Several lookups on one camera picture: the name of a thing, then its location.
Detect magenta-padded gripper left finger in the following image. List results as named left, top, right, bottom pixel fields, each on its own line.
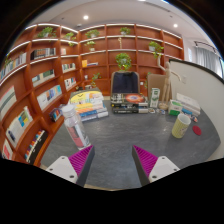
left=45, top=144, right=96, bottom=188

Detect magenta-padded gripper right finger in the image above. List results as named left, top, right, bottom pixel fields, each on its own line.
left=131, top=144, right=181, bottom=187

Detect clear bottle with pink label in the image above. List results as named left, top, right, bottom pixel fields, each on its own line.
left=61, top=103, right=92, bottom=150

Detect yellow striped white mug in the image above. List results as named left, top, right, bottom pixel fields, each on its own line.
left=171, top=112, right=192, bottom=139

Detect flat round red coaster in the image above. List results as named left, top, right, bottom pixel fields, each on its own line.
left=192, top=124, right=203, bottom=137

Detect green and white tissue box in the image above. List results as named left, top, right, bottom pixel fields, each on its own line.
left=167, top=99, right=184, bottom=117

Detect stack of colourful books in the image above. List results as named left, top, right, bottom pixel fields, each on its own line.
left=69, top=90, right=110, bottom=123

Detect stack of black books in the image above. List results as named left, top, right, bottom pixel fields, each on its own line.
left=110, top=93, right=149, bottom=115

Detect tall green and white carton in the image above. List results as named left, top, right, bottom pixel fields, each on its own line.
left=149, top=87, right=161, bottom=109

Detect book with orange circle cover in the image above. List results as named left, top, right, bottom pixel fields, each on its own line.
left=123, top=93, right=148, bottom=104

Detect tan upholstered chair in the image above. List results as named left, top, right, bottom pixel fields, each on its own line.
left=146, top=73, right=168, bottom=101

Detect orange wooden shelf unit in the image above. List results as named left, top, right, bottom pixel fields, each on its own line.
left=0, top=22, right=185, bottom=166

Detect white partition with black top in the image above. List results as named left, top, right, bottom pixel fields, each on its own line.
left=168, top=59, right=224, bottom=161

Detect grey curtain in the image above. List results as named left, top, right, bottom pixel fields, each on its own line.
left=194, top=44, right=224, bottom=78

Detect ceiling lights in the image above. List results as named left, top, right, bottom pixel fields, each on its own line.
left=81, top=0, right=181, bottom=29

